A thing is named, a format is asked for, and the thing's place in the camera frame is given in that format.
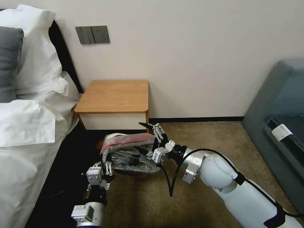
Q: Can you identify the white duvet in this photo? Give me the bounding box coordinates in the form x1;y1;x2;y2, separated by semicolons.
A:
0;72;81;228

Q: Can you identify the grey translucent garbage bag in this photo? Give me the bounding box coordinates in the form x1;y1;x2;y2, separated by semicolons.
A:
99;133;161;177

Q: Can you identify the wooden nightstand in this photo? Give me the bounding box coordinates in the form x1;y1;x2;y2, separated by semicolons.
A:
74;79;149;130

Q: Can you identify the black bed base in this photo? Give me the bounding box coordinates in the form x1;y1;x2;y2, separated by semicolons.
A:
23;129;110;228

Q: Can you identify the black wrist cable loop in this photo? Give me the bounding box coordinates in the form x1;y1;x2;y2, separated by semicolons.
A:
158;154;186;197

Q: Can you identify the black headboard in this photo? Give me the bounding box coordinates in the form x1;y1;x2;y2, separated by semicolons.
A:
48;19;84;94

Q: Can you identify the flat white pillow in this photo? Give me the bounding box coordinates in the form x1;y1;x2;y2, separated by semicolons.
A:
16;71;70;96

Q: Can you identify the blue-grey sofa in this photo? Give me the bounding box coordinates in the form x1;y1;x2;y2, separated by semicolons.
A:
241;59;304;214

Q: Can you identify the grey wall socket plate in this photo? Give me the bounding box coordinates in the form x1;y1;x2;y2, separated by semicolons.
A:
91;25;111;44

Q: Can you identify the large white pillow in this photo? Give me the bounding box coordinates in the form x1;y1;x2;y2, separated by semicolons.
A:
0;4;63;92

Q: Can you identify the black baseboard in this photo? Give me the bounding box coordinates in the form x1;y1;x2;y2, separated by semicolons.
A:
148;116;245;124

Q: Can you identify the grey wall switch plate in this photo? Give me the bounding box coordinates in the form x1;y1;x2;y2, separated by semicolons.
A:
75;26;92;45

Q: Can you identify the white sofa tag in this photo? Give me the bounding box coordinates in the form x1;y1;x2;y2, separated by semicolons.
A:
271;123;292;142

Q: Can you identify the grey quilted pillow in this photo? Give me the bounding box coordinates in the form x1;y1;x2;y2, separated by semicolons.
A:
0;26;24;103

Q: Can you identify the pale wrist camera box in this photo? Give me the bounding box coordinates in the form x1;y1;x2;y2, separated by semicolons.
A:
152;147;168;165
86;167;103;186

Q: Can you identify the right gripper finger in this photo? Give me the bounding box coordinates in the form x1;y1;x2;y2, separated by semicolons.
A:
138;122;169;145
135;148;156;162

